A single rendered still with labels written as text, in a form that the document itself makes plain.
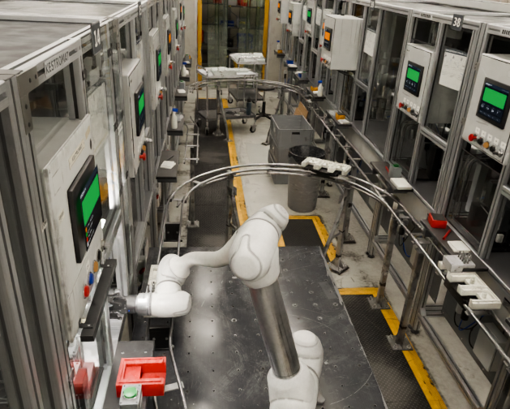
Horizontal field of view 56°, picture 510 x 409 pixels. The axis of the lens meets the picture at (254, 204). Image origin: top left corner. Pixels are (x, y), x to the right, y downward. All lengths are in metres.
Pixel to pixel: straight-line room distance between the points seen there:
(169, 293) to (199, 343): 0.42
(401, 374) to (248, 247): 2.03
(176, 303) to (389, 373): 1.73
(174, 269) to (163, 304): 0.16
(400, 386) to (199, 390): 1.49
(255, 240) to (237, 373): 0.85
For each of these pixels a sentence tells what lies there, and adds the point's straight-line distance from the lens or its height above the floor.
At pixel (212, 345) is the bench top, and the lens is 2.27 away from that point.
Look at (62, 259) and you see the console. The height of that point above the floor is 1.60.
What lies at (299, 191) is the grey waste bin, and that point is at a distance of 4.86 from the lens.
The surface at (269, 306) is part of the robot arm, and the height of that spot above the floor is 1.25.
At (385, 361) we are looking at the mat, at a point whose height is 0.01.
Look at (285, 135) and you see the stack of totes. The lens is 5.40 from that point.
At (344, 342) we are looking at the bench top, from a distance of 2.36.
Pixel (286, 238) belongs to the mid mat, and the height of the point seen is 0.01.
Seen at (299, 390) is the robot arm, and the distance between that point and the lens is 1.76.
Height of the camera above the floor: 2.21
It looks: 26 degrees down
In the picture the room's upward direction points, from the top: 3 degrees clockwise
